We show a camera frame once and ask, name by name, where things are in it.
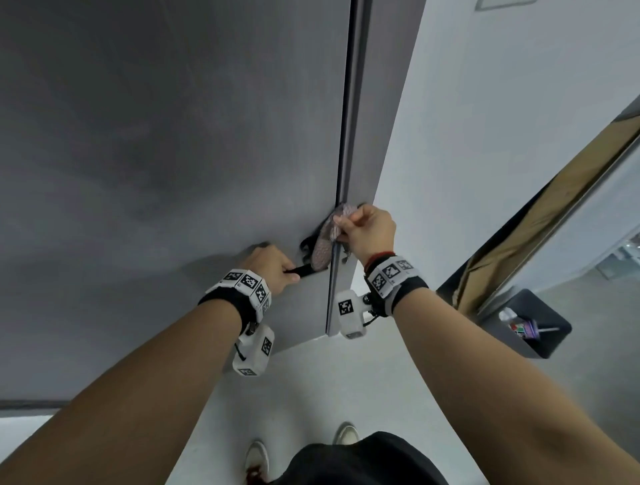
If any person's right hand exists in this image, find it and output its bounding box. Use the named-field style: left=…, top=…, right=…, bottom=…
left=333, top=203, right=397, bottom=266

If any person's left hand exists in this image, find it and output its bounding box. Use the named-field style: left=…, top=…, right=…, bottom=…
left=239, top=244, right=301, bottom=296

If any black door handle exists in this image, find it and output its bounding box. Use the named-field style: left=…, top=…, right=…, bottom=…
left=285, top=237, right=326, bottom=278

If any grey cleaning cloth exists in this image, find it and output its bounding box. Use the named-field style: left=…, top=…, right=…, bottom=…
left=309, top=202, right=369, bottom=273

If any grey door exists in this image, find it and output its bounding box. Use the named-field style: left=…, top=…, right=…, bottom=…
left=0, top=0, right=359, bottom=410

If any person's left forearm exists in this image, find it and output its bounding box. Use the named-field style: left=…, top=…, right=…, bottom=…
left=0, top=299, right=241, bottom=485

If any person's right forearm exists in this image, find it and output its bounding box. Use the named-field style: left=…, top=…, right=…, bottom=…
left=395, top=287, right=640, bottom=485

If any black white marker wristband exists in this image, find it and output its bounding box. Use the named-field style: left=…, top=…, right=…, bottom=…
left=198, top=268, right=273, bottom=336
left=363, top=254, right=430, bottom=318

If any black bin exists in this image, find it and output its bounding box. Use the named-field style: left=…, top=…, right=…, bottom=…
left=482, top=288, right=573, bottom=360

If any black clothing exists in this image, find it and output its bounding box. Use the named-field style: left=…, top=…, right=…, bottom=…
left=269, top=431, right=449, bottom=485

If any red string bracelet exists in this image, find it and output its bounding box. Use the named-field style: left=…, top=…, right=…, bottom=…
left=363, top=248, right=396, bottom=273

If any wooden table with black frame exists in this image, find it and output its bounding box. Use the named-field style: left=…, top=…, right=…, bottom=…
left=435, top=95, right=640, bottom=320

